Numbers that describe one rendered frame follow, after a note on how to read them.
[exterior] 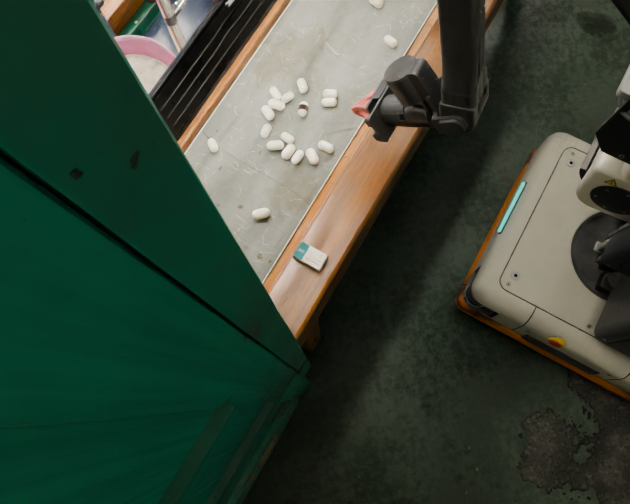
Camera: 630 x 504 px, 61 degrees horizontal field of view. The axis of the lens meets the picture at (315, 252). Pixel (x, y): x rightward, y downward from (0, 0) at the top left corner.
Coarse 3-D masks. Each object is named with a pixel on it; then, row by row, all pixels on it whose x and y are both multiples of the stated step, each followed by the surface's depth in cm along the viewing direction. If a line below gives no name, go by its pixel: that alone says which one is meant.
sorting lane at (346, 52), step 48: (336, 0) 126; (384, 0) 125; (432, 0) 125; (288, 48) 123; (336, 48) 122; (384, 48) 122; (240, 96) 120; (192, 144) 117; (240, 144) 117; (336, 144) 116; (240, 192) 114; (288, 192) 114; (240, 240) 111; (288, 240) 111
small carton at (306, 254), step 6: (300, 246) 106; (306, 246) 106; (294, 252) 106; (300, 252) 106; (306, 252) 106; (312, 252) 106; (318, 252) 106; (294, 258) 107; (300, 258) 105; (306, 258) 105; (312, 258) 105; (318, 258) 105; (324, 258) 105; (306, 264) 106; (312, 264) 105; (318, 264) 105; (318, 270) 105
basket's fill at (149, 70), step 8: (128, 56) 124; (136, 56) 125; (144, 56) 124; (136, 64) 124; (144, 64) 123; (152, 64) 124; (160, 64) 124; (136, 72) 123; (144, 72) 123; (152, 72) 123; (160, 72) 124; (144, 80) 122; (152, 80) 123
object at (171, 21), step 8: (160, 0) 94; (168, 0) 95; (184, 0) 100; (216, 0) 83; (232, 0) 83; (160, 8) 96; (168, 8) 96; (176, 8) 99; (168, 16) 98; (176, 16) 100; (168, 24) 100; (176, 24) 101; (176, 32) 102; (176, 40) 105; (184, 40) 106
